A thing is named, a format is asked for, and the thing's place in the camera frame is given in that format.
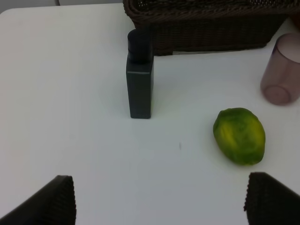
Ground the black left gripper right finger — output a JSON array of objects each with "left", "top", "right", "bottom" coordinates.
[{"left": 244, "top": 172, "right": 300, "bottom": 225}]

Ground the green citrus fruit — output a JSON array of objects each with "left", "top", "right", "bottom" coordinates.
[{"left": 213, "top": 108, "right": 266, "bottom": 165}]

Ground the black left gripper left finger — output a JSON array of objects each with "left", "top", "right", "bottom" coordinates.
[{"left": 0, "top": 175, "right": 76, "bottom": 225}]

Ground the dark brown wicker basket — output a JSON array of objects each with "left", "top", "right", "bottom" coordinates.
[{"left": 123, "top": 0, "right": 298, "bottom": 56}]

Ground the dark green pump bottle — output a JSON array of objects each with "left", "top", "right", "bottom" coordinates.
[{"left": 126, "top": 29, "right": 154, "bottom": 119}]

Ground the translucent purple plastic cup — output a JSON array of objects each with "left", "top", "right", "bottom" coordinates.
[{"left": 260, "top": 33, "right": 300, "bottom": 105}]

